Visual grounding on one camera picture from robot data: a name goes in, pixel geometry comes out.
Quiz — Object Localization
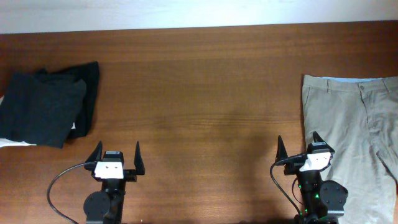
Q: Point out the black folded garment beneath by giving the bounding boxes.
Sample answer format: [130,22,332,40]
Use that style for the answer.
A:
[34,62,100,139]

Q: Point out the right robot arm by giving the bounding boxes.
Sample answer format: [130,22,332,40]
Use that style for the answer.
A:
[270,132,348,224]

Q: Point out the dark folded garment top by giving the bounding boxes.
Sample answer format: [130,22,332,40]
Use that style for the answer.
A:
[1,73,86,148]

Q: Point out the khaki shorts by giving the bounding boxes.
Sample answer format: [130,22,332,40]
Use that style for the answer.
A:
[302,75,397,223]

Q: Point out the white cloth under pile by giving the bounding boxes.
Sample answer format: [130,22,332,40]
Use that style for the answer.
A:
[1,95,36,148]

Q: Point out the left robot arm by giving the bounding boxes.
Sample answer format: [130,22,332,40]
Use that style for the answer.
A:
[83,142,146,223]

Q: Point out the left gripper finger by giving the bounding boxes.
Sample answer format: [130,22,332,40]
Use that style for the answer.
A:
[86,141,103,162]
[134,141,146,175]

